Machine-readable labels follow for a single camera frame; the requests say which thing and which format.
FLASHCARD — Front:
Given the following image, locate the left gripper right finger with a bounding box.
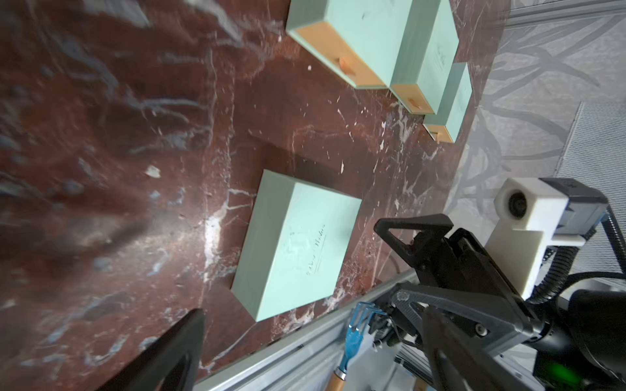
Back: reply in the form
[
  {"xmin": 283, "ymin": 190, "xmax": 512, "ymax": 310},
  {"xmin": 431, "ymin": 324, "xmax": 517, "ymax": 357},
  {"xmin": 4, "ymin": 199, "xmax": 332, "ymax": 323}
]
[{"xmin": 422, "ymin": 306, "xmax": 528, "ymax": 390}]

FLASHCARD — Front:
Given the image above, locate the blue hand rake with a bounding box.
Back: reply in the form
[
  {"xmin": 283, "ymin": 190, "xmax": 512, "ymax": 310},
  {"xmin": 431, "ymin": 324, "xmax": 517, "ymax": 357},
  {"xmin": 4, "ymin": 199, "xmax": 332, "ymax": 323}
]
[{"xmin": 325, "ymin": 301, "xmax": 386, "ymax": 391}]

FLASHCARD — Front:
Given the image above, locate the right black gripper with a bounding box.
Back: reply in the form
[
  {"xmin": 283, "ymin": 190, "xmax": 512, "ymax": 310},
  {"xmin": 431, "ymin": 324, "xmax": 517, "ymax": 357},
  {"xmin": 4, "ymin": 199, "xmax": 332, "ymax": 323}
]
[{"xmin": 390, "ymin": 283, "xmax": 625, "ymax": 390}]

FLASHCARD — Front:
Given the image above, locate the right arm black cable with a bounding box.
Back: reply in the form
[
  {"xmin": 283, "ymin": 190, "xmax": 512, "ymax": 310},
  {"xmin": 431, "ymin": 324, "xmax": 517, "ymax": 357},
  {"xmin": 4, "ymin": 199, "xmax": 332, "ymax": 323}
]
[{"xmin": 525, "ymin": 204, "xmax": 626, "ymax": 306}]

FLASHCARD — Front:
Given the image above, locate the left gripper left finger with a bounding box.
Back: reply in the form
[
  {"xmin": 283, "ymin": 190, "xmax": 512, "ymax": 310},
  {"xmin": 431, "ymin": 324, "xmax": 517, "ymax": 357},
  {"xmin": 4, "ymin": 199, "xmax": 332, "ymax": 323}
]
[{"xmin": 99, "ymin": 309, "xmax": 205, "ymax": 390}]

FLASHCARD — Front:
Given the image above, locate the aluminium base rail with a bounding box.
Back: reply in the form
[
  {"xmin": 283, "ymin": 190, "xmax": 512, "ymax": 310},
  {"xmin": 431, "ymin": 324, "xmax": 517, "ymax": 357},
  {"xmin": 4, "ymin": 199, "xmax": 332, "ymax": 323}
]
[{"xmin": 192, "ymin": 268, "xmax": 539, "ymax": 391}]

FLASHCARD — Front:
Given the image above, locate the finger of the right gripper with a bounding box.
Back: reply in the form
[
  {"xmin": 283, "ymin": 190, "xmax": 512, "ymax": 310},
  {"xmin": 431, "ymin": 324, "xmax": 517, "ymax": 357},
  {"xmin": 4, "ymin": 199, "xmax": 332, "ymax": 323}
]
[{"xmin": 374, "ymin": 213, "xmax": 518, "ymax": 301}]

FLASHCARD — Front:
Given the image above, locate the white wire mesh basket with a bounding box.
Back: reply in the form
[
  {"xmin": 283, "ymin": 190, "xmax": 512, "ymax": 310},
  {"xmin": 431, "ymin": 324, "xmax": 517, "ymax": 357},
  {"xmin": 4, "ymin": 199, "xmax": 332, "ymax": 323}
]
[{"xmin": 552, "ymin": 101, "xmax": 626, "ymax": 275}]

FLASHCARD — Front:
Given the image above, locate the mint drawer jewelry box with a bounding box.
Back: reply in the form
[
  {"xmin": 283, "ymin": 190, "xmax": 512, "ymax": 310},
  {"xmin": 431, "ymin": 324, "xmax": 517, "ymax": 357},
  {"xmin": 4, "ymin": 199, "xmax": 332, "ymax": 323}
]
[{"xmin": 390, "ymin": 0, "xmax": 459, "ymax": 115}]

